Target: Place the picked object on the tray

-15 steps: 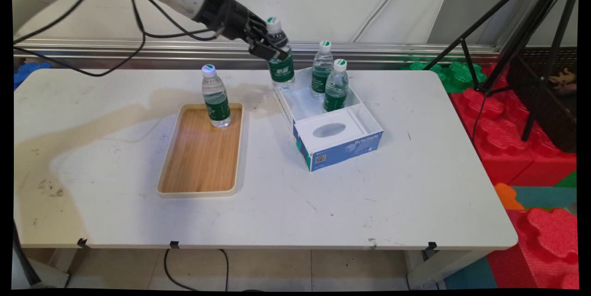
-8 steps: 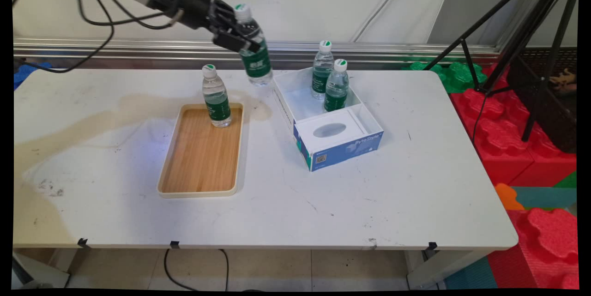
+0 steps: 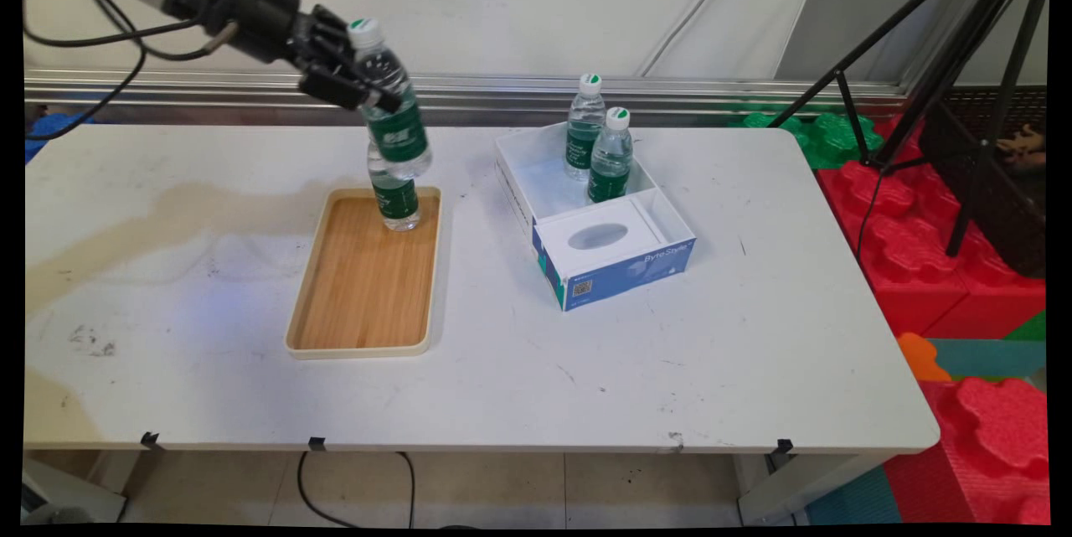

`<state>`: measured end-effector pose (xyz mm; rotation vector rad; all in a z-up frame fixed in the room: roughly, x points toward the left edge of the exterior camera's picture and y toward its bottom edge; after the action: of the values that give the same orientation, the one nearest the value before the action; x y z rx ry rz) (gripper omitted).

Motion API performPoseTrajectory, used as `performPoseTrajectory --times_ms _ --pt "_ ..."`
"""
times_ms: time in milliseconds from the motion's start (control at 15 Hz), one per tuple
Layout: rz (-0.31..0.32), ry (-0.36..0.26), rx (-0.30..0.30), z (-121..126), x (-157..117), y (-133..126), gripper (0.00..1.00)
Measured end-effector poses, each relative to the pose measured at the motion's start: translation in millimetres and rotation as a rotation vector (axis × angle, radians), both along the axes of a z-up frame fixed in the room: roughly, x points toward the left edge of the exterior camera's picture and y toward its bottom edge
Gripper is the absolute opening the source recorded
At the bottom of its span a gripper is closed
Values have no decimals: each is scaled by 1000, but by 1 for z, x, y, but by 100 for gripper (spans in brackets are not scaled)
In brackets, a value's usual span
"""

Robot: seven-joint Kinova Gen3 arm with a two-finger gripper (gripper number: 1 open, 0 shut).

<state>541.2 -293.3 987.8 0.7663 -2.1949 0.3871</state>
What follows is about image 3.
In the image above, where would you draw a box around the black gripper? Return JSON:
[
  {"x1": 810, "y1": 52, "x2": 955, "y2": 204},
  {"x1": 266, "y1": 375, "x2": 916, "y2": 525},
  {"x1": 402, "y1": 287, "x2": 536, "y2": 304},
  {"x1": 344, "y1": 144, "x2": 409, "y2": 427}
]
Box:
[{"x1": 162, "y1": 0, "x2": 404, "y2": 114}]

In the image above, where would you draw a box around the water bottle green label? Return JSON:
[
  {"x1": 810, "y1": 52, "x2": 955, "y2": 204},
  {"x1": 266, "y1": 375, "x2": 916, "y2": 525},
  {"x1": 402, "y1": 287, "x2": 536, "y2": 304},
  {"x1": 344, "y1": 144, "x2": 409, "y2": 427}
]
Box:
[
  {"x1": 367, "y1": 143, "x2": 422, "y2": 234},
  {"x1": 564, "y1": 74, "x2": 607, "y2": 183},
  {"x1": 586, "y1": 107, "x2": 636, "y2": 205},
  {"x1": 347, "y1": 18, "x2": 435, "y2": 183}
]

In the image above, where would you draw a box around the wooden tray cream rim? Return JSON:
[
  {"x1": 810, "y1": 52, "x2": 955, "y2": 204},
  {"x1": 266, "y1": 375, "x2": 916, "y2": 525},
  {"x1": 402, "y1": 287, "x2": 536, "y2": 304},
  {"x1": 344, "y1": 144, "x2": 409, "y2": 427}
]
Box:
[{"x1": 284, "y1": 187, "x2": 444, "y2": 361}]

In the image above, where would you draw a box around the blue foam piece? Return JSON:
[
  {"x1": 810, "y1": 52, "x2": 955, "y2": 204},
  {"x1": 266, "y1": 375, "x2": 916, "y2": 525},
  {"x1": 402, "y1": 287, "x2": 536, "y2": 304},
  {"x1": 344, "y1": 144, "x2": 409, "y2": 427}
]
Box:
[{"x1": 24, "y1": 110, "x2": 95, "y2": 164}]

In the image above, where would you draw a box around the white blue cardboard box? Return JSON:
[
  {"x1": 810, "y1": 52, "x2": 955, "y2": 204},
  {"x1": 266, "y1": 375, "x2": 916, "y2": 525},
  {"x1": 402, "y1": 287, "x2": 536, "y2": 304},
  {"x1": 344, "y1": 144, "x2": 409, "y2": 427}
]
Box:
[{"x1": 493, "y1": 121, "x2": 698, "y2": 313}]

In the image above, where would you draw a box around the green foam block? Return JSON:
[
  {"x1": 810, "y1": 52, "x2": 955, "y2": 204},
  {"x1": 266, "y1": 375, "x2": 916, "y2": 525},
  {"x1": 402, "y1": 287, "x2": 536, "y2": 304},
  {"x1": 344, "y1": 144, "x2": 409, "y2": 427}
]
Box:
[{"x1": 727, "y1": 106, "x2": 886, "y2": 172}]

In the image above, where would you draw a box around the large red foam block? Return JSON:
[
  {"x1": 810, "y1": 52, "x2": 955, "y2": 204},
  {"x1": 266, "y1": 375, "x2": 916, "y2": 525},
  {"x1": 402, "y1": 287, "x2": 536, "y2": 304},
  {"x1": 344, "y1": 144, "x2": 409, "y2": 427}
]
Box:
[{"x1": 816, "y1": 113, "x2": 1048, "y2": 340}]

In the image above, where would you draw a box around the black tripod stand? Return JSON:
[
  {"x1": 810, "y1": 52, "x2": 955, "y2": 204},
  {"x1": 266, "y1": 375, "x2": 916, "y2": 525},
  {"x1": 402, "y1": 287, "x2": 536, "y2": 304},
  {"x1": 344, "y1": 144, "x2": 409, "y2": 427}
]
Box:
[{"x1": 766, "y1": 0, "x2": 1050, "y2": 258}]

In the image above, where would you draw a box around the white table leg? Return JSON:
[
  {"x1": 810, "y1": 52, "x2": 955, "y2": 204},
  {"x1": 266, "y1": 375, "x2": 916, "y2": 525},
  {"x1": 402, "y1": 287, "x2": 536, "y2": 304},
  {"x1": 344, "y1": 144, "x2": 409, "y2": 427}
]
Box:
[{"x1": 736, "y1": 453, "x2": 899, "y2": 526}]

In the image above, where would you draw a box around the orange foam piece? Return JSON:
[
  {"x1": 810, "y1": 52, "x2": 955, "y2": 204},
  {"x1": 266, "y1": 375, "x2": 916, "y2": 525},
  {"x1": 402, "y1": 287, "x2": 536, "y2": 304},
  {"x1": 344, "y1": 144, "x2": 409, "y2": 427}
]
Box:
[{"x1": 895, "y1": 331, "x2": 953, "y2": 384}]

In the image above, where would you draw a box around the black box case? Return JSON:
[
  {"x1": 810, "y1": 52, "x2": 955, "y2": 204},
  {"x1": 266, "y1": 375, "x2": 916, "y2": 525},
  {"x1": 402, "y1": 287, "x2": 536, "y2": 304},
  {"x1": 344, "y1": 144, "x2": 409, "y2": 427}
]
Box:
[{"x1": 920, "y1": 88, "x2": 1048, "y2": 280}]

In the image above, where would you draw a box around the teal foam mat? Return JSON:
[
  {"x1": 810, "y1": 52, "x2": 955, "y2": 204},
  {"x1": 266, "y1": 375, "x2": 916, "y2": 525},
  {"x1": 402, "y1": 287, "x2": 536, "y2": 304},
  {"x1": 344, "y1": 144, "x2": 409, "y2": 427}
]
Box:
[{"x1": 925, "y1": 338, "x2": 1048, "y2": 380}]

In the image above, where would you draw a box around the red foam block wavy edge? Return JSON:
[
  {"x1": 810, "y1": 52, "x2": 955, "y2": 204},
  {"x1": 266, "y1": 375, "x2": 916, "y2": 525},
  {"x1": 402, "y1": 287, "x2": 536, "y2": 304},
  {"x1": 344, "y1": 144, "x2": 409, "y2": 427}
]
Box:
[{"x1": 883, "y1": 377, "x2": 1052, "y2": 526}]

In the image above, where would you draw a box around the aluminium rail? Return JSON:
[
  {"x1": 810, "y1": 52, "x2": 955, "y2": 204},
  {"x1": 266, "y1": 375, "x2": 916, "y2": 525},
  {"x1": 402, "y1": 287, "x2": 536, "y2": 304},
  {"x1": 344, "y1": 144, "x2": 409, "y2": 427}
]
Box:
[{"x1": 24, "y1": 69, "x2": 910, "y2": 128}]

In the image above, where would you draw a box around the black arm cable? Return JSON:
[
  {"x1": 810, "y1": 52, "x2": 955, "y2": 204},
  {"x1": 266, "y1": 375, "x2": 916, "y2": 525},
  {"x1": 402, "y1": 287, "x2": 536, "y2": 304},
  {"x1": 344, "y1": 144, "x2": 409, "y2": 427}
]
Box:
[{"x1": 23, "y1": 0, "x2": 241, "y2": 142}]

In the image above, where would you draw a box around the black floor cable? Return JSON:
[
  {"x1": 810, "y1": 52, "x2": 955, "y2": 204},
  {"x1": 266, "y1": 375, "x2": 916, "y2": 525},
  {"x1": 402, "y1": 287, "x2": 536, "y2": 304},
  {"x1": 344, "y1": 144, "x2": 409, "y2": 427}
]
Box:
[{"x1": 296, "y1": 451, "x2": 417, "y2": 529}]

